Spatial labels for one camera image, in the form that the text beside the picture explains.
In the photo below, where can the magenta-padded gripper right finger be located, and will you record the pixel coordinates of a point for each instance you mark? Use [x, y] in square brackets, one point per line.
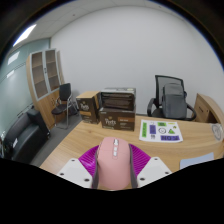
[153, 170]

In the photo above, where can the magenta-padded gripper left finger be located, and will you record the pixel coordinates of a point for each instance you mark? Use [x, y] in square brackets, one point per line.
[75, 171]

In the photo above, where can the pink computer mouse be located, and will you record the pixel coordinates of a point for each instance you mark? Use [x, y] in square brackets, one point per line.
[113, 166]

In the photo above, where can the white printed sticker sheet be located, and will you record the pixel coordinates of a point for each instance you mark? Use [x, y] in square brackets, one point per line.
[160, 131]

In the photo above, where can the black leather sofa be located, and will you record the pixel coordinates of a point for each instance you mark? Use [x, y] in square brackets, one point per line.
[23, 138]

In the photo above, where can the low brown cardboard box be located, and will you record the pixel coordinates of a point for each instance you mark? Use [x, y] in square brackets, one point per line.
[116, 120]

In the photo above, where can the tall brown cardboard box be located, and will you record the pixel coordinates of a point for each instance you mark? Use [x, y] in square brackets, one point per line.
[86, 108]

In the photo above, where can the grey backpack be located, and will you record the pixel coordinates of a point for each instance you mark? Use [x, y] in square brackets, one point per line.
[174, 101]

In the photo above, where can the wooden shelf cabinet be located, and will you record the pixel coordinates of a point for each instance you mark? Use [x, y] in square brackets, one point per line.
[43, 106]

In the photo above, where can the black cardboard box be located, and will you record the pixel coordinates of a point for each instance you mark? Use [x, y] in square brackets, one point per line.
[117, 100]

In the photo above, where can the wooden side desk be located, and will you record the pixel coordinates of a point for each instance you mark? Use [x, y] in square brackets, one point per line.
[204, 108]

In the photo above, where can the black visitor chair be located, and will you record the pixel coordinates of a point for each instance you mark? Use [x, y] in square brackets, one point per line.
[65, 90]

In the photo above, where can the black mesh office chair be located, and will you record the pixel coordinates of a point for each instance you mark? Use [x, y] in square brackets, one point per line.
[160, 80]

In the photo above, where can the ceiling light panel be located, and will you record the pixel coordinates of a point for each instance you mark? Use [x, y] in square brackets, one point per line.
[25, 35]

